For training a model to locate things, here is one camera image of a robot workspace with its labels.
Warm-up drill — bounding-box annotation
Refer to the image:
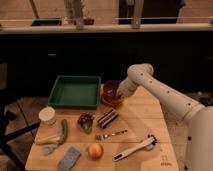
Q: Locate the green bin on counter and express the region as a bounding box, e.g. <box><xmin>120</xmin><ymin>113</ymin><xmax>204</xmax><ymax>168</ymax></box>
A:
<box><xmin>31</xmin><ymin>18</ymin><xmax>62</xmax><ymax>26</ymax></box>

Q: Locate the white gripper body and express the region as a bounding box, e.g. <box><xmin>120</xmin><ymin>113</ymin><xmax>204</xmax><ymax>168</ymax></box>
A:
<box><xmin>117</xmin><ymin>78</ymin><xmax>136</xmax><ymax>98</ymax></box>

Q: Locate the white round container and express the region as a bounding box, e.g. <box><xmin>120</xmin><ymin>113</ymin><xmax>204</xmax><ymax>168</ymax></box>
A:
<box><xmin>39</xmin><ymin>107</ymin><xmax>56</xmax><ymax>125</ymax></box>

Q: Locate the clear plastic wrapper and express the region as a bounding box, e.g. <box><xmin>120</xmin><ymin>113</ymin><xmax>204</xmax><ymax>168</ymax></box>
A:
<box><xmin>42</xmin><ymin>144</ymin><xmax>58</xmax><ymax>155</ymax></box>

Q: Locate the green cucumber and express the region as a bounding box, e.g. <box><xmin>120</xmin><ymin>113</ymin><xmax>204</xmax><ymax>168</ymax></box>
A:
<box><xmin>59</xmin><ymin>119</ymin><xmax>68</xmax><ymax>144</ymax></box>

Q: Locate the striped rectangular box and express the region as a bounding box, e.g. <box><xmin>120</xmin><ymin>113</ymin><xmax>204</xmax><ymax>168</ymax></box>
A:
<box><xmin>97</xmin><ymin>109</ymin><xmax>119</xmax><ymax>129</ymax></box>

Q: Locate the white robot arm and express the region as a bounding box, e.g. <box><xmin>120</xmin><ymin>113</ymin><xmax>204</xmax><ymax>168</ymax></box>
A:
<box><xmin>117</xmin><ymin>63</ymin><xmax>213</xmax><ymax>171</ymax></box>

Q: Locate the green plastic tray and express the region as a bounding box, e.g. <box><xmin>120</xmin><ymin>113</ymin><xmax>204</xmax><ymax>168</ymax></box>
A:
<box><xmin>48</xmin><ymin>76</ymin><xmax>101</xmax><ymax>109</ymax></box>

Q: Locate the blue sponge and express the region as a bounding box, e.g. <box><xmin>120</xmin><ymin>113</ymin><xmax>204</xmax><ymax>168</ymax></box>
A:
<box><xmin>58</xmin><ymin>147</ymin><xmax>81</xmax><ymax>171</ymax></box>

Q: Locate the dark red bowl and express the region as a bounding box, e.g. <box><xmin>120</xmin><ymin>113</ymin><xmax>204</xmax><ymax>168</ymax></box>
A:
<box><xmin>103</xmin><ymin>80</ymin><xmax>120</xmax><ymax>99</ymax></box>

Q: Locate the metal fork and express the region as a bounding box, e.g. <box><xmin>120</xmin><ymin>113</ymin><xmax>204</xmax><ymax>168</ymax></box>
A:
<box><xmin>95</xmin><ymin>130</ymin><xmax>128</xmax><ymax>141</ymax></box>

